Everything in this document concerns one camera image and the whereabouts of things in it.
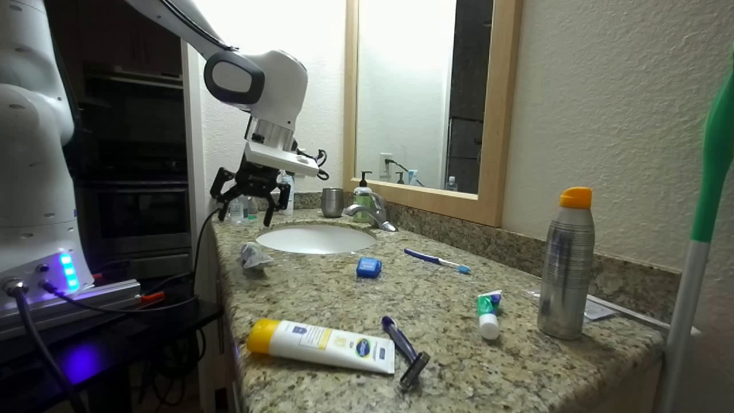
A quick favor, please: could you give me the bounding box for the wooden vanity cabinet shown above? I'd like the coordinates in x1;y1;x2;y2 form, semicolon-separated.
196;225;239;413

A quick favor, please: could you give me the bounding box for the aluminium robot base mount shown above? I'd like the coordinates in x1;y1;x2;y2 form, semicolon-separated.
0;280;140;340

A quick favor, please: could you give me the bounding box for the small green toothpaste tube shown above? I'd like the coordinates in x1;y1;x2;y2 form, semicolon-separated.
476;292;502;342

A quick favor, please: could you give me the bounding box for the white toothpaste tube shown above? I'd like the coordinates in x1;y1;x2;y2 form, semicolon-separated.
239;243;274;276

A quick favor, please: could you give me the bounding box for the yellow capped lotion tube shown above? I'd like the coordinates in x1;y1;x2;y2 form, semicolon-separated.
246;319;394;376

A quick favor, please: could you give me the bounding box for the wood framed mirror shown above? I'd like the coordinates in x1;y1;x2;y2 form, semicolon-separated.
344;0;524;225

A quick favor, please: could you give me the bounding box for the blue floss container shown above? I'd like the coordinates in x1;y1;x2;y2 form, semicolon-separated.
355;258;383;280

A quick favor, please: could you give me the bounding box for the white oval sink basin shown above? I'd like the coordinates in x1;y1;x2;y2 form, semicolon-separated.
258;223;377;254

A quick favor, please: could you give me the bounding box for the clear plastic bottle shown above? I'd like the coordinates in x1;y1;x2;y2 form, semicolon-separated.
230;196;258;225

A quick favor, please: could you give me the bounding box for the blue toothbrush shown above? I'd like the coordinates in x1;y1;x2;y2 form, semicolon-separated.
403;249;470;276

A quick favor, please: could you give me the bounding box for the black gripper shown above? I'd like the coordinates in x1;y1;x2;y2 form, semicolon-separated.
209;162;292;228

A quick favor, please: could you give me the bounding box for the chrome faucet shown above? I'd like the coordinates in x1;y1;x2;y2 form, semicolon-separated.
344;194;394;233

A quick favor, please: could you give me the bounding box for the silver orange capped spray can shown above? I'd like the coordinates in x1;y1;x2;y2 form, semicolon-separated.
538;186;594;340

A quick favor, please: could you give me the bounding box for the black power cable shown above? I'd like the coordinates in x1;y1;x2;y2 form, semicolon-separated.
7;201;233;318

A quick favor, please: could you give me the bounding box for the grey metal cup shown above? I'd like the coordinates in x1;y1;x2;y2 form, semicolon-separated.
321;188;343;218

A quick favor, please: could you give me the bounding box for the green soap pump bottle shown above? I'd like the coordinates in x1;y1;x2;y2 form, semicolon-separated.
354;171;375;223

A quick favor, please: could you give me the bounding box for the green white mop handle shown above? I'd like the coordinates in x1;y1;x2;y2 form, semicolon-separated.
658;71;734;413

